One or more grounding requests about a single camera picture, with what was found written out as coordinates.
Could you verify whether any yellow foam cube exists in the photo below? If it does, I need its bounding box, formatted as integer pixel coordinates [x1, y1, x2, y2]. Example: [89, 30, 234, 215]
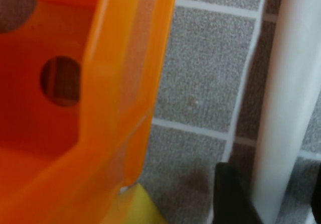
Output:
[117, 183, 167, 224]

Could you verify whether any orange plastic cutlery crate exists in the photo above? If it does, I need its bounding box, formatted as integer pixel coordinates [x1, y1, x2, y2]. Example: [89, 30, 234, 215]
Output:
[0, 0, 180, 224]

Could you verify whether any pale grey plastic fork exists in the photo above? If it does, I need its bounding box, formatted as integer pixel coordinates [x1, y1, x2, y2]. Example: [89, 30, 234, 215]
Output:
[252, 0, 321, 224]

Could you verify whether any grey white-grid tablecloth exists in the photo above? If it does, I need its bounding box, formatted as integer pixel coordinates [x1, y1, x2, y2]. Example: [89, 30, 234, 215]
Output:
[136, 0, 321, 224]

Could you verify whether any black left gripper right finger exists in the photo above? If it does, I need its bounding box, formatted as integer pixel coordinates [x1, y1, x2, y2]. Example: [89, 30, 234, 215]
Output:
[311, 190, 321, 224]

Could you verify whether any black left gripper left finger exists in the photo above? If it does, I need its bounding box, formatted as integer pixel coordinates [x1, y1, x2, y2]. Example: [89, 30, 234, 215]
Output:
[213, 162, 264, 224]

